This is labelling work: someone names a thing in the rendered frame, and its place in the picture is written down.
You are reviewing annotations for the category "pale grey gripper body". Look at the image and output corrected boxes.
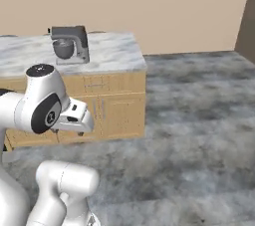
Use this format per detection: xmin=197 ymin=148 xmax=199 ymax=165
xmin=52 ymin=109 xmax=96 ymax=134

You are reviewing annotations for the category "wooden island cabinet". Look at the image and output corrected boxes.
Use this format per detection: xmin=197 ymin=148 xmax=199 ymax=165
xmin=0 ymin=70 xmax=147 ymax=152

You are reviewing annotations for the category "wide wooden drawer front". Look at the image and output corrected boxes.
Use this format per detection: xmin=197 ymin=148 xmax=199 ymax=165
xmin=63 ymin=73 xmax=146 ymax=98

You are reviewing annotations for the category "grey stand mixer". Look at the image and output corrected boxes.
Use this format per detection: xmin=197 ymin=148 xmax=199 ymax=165
xmin=47 ymin=25 xmax=91 ymax=66

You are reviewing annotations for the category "grey cupboard door handle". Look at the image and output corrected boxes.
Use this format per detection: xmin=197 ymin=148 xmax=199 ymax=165
xmin=100 ymin=98 xmax=106 ymax=120
xmin=92 ymin=99 xmax=98 ymax=120

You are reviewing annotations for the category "grey drawer handle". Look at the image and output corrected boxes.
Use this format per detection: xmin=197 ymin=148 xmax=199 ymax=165
xmin=84 ymin=83 xmax=110 ymax=89

